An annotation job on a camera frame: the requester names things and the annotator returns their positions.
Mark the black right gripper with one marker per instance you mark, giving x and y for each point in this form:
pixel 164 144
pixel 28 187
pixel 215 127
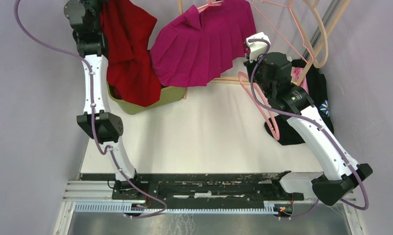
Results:
pixel 250 66

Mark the pink plastic hanger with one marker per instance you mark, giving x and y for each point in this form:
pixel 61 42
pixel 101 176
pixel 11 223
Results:
pixel 270 119

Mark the pink wire hanger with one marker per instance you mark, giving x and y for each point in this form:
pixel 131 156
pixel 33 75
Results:
pixel 287 23

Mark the red dress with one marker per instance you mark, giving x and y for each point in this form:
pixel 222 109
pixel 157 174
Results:
pixel 128 28

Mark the beige plastic hanger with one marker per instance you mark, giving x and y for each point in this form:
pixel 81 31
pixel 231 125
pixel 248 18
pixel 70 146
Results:
pixel 316 46

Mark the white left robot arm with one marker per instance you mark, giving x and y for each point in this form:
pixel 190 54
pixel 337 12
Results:
pixel 97 120

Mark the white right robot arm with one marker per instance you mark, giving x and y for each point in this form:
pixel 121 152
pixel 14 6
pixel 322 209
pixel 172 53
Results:
pixel 341 173

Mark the magenta pleated skirt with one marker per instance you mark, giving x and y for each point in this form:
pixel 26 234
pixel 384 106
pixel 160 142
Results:
pixel 198 46

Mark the pink hanger of magenta skirt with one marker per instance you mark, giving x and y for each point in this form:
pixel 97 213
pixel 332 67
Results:
pixel 210 3

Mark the olive green plastic basket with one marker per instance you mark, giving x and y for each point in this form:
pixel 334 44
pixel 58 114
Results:
pixel 146 101

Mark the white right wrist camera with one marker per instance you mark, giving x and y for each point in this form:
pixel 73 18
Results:
pixel 257 44

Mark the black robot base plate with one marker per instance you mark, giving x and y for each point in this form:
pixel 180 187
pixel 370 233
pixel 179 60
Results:
pixel 201 191

